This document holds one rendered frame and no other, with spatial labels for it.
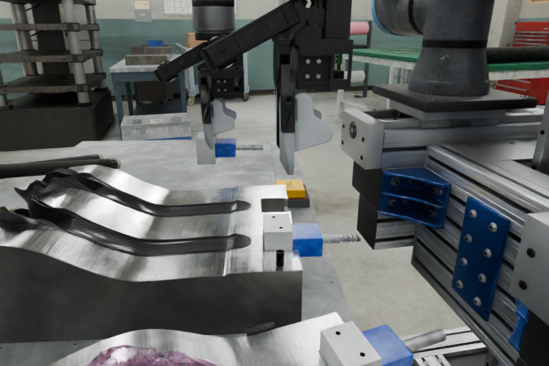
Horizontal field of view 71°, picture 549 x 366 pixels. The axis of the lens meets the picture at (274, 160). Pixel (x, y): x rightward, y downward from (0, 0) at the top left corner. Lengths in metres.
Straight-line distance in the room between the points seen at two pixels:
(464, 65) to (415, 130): 0.14
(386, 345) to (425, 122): 0.47
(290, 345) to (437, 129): 0.51
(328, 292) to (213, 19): 0.48
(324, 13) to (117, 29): 6.47
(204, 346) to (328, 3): 0.37
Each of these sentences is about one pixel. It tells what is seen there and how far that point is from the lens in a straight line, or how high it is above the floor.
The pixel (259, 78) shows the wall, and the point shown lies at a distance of 7.01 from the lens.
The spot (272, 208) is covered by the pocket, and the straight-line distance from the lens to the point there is 0.65.
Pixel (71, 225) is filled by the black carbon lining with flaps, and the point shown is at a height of 0.92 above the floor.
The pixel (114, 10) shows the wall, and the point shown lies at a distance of 6.86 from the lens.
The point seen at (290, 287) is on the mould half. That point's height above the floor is 0.87.
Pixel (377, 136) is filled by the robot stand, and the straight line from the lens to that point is 0.73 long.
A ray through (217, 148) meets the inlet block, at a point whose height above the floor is 0.94.
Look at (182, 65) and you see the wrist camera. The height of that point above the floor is 1.09.
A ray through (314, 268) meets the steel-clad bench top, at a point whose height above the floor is 0.80.
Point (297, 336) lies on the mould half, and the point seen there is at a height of 0.86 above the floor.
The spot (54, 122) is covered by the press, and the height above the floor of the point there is 0.27.
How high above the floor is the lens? 1.16
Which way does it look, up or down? 19 degrees down
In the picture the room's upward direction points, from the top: straight up
